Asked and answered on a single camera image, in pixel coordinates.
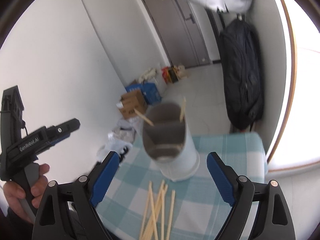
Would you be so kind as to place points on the grey door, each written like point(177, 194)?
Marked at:
point(178, 31)

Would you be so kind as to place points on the blue cardboard box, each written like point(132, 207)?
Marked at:
point(149, 91)

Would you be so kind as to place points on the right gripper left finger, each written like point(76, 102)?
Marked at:
point(53, 219)

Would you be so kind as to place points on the wooden chopstick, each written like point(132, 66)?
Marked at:
point(173, 194)
point(145, 211)
point(147, 120)
point(182, 112)
point(163, 210)
point(152, 229)

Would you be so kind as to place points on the teal checkered tablecloth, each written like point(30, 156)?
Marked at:
point(199, 211)

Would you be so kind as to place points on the person left hand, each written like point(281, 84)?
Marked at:
point(14, 193)

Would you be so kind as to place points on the black backpack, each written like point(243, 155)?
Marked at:
point(242, 74)

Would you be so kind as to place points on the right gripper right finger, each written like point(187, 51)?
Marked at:
point(273, 219)

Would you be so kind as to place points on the brown cardboard box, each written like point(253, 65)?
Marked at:
point(130, 102)

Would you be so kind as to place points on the white plastic bag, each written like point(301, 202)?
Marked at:
point(119, 140)

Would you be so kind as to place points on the white utensil holder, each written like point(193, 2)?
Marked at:
point(168, 142)

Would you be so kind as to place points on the yellow black shopping bag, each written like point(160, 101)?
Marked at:
point(169, 75)

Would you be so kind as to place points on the beige folded cloth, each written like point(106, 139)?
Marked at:
point(147, 75)

